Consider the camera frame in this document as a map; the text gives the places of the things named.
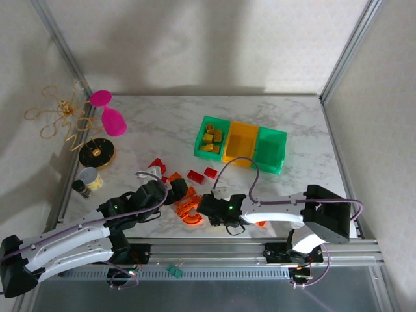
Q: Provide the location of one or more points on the orange grid lego plate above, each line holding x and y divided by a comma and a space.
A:
188, 206

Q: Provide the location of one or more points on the orange lego brick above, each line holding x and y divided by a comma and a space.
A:
261, 224
175, 177
191, 192

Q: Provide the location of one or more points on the square red lego brick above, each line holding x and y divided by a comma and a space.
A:
210, 172

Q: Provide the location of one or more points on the long red lego brick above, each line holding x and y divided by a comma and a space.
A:
196, 176

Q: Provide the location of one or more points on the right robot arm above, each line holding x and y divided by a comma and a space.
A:
276, 211

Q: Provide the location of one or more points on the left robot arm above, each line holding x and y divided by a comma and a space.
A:
65, 240

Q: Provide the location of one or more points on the green bin with yellow legos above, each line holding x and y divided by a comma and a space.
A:
200, 152

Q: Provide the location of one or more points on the black gold-rimmed round disc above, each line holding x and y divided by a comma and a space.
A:
100, 159

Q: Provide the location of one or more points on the small black bottle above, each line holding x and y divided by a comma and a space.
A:
81, 188

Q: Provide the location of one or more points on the orange plastic bin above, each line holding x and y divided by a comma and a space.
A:
240, 143

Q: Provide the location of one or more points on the green connector plug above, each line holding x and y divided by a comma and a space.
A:
174, 271

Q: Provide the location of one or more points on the empty green plastic bin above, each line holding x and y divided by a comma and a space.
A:
268, 149

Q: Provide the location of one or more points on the pink plastic goblet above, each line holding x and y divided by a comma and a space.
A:
113, 123

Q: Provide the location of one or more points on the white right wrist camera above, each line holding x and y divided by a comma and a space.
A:
221, 191

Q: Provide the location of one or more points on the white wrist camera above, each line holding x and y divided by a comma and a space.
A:
154, 170
221, 191

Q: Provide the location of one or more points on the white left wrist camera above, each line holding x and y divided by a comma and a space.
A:
154, 170

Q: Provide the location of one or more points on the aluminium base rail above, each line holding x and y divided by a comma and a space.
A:
211, 252

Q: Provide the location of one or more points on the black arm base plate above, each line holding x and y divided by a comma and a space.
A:
141, 253
276, 253

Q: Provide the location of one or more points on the aluminium side rail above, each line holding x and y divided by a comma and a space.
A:
340, 162
65, 201

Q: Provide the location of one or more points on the aluminium frame post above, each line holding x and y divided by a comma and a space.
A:
347, 52
61, 52

